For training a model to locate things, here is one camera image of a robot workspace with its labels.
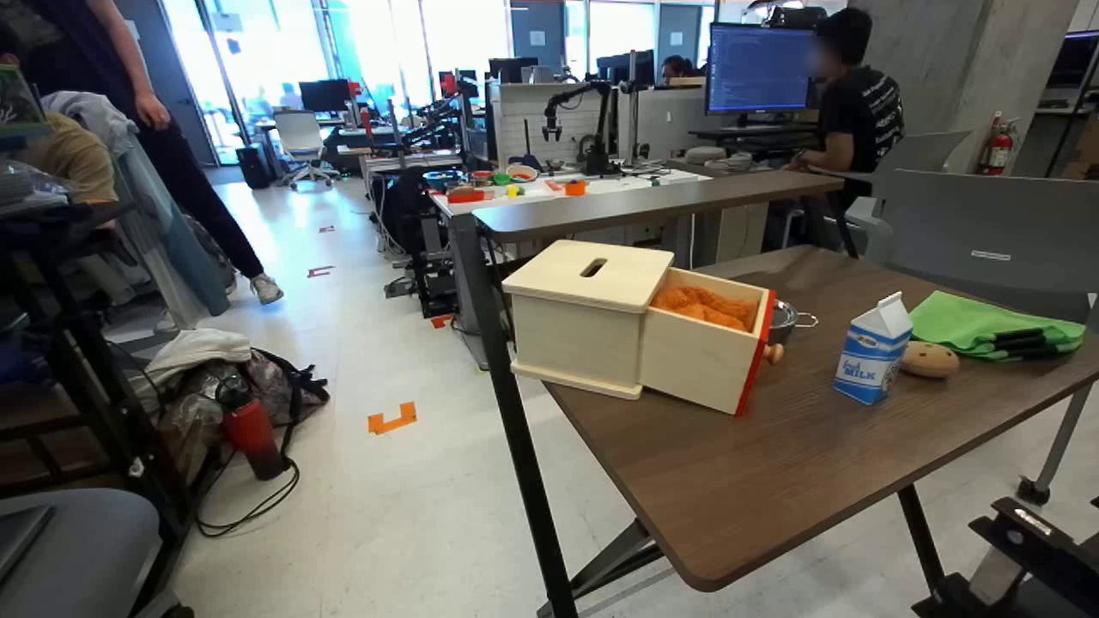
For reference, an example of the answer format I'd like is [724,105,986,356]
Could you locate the green towel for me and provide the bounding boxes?
[912,292,1085,362]

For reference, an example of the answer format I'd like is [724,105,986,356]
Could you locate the black background robot arm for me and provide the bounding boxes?
[542,79,617,174]

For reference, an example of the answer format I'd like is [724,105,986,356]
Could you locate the wooden box with slot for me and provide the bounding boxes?
[501,240,674,399]

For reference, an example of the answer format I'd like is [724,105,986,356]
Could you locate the long grey desk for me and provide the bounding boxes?
[443,167,850,338]

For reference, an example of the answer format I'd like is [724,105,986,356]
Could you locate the orange drawer with wood front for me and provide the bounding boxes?
[640,269,777,416]

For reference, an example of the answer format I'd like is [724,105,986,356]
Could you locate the white office chair far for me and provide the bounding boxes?
[274,111,342,190]

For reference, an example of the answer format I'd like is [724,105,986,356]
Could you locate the computer monitor blue screen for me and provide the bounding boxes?
[707,23,813,115]

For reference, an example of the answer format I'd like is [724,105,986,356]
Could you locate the blue white milk carton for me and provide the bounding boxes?
[836,292,914,404]

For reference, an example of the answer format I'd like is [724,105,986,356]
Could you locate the red water bottle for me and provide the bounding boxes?
[218,379,284,480]

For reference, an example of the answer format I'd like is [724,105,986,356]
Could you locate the black bag on floor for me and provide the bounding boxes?
[146,351,330,480]

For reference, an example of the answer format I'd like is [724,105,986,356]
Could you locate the person in black shirt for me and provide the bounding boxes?
[797,7,908,248]

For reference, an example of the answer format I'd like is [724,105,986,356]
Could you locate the brown potato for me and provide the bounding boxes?
[905,341,963,383]

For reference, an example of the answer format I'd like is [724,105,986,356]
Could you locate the red fire extinguisher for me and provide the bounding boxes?
[979,115,1018,174]

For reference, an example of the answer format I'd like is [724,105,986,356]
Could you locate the standing person dark clothes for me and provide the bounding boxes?
[12,0,281,304]

